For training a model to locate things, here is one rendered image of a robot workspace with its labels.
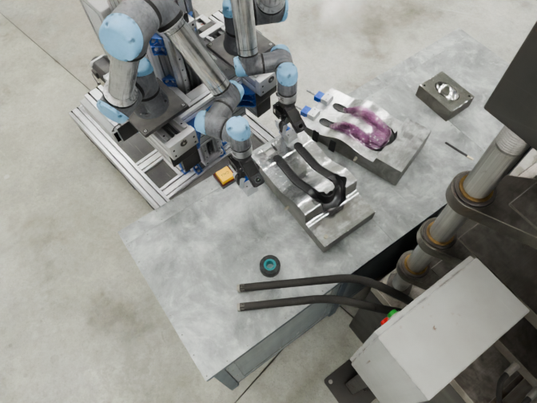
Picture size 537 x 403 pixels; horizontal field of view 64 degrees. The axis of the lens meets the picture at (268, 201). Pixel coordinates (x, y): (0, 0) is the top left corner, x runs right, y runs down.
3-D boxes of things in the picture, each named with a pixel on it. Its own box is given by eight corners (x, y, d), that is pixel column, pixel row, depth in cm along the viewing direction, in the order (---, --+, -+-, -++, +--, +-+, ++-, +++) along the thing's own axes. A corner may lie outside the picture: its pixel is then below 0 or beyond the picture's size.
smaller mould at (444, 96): (415, 95, 205) (419, 85, 199) (437, 81, 209) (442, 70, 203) (446, 121, 197) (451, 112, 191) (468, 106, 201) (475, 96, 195)
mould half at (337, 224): (252, 167, 189) (249, 149, 177) (299, 138, 196) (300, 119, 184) (323, 253, 169) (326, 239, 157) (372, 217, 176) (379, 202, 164)
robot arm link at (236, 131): (230, 110, 140) (253, 118, 138) (233, 131, 150) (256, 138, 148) (219, 128, 137) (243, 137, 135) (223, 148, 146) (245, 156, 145)
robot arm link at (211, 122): (209, 112, 152) (237, 121, 150) (194, 135, 147) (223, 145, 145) (205, 97, 145) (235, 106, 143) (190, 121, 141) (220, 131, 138)
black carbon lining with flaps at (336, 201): (270, 161, 182) (269, 148, 174) (300, 142, 186) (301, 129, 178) (321, 220, 168) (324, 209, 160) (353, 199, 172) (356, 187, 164)
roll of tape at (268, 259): (265, 254, 170) (265, 251, 166) (284, 263, 168) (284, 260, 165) (256, 272, 166) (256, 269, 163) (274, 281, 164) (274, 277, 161)
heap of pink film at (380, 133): (325, 129, 190) (327, 118, 183) (347, 104, 197) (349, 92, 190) (376, 158, 182) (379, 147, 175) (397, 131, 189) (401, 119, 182)
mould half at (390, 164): (299, 130, 198) (300, 114, 188) (330, 95, 207) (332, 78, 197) (395, 185, 182) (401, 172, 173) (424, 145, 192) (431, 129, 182)
